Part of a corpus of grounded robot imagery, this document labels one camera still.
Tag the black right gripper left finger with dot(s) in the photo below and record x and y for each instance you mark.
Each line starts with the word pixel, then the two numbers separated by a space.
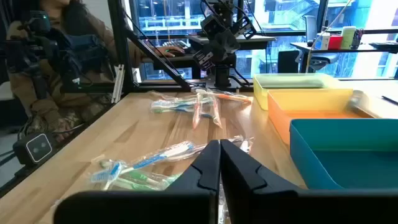
pixel 192 205

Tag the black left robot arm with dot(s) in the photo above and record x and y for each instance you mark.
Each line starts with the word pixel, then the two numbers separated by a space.
pixel 222 76

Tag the green toothbrush in clear wrapper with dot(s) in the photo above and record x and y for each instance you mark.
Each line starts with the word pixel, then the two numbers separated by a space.
pixel 133 186
pixel 140 179
pixel 168 103

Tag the black office desk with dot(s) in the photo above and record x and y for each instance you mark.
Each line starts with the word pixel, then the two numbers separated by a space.
pixel 248 40

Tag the person's hand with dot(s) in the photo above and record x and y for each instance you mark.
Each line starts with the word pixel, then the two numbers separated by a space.
pixel 171 51

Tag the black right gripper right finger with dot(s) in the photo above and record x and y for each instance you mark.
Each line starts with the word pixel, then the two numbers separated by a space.
pixel 248 202

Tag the grey office chair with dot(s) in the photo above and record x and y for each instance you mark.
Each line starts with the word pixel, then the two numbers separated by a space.
pixel 311 28

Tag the black box under desk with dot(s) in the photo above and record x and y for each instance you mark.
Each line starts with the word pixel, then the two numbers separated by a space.
pixel 287 62

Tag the black side desk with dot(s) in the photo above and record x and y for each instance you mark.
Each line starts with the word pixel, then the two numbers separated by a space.
pixel 342 49

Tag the yellow plastic bin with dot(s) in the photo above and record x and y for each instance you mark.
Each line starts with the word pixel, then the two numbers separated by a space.
pixel 264 93

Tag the red box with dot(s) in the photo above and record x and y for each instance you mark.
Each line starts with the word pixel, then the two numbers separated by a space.
pixel 335 42

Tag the pale green cylinder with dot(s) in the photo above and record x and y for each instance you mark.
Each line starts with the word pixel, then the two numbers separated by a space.
pixel 348 37

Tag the orange plastic bin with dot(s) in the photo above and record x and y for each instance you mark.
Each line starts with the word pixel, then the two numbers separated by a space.
pixel 280 118

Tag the black keyboard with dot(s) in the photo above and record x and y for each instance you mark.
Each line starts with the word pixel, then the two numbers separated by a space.
pixel 175 44
pixel 385 45

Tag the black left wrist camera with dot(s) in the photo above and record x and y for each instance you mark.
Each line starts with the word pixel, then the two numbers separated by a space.
pixel 212 26

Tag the black aluminium table frame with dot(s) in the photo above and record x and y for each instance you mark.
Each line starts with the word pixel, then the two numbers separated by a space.
pixel 119 46

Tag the white plastic strip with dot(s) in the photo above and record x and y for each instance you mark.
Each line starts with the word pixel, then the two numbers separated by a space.
pixel 118 84

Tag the black table-level camera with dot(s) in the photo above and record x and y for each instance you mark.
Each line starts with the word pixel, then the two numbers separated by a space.
pixel 37 148

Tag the person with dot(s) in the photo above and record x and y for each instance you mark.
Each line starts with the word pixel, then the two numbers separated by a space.
pixel 31 102

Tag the dark pen cup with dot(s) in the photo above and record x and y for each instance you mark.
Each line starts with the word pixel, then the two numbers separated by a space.
pixel 357 40

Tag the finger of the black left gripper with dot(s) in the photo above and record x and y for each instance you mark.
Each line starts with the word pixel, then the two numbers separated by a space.
pixel 222 49
pixel 231 40

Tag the teal plastic bin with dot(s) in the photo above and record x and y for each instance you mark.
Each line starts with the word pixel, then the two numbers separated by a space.
pixel 342 165

